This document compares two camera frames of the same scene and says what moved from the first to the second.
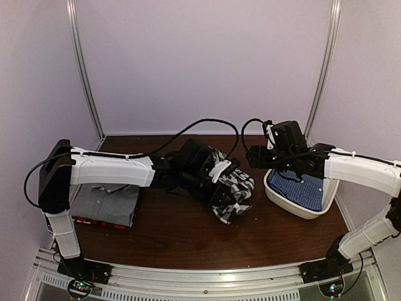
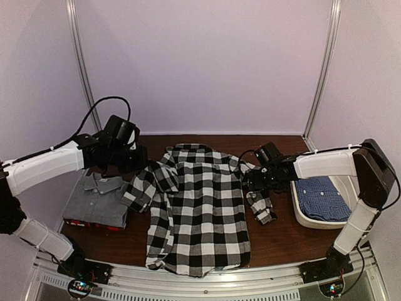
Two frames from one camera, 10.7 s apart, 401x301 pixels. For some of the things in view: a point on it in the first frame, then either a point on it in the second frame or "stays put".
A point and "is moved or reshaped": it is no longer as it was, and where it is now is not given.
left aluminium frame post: x=71 y=8 stays put
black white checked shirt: x=243 y=185 is moved or reshaped
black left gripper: x=213 y=199 → x=141 y=161
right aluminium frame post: x=317 y=96 stays put
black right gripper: x=257 y=155 → x=256 y=182
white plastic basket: x=330 y=190 → x=343 y=172
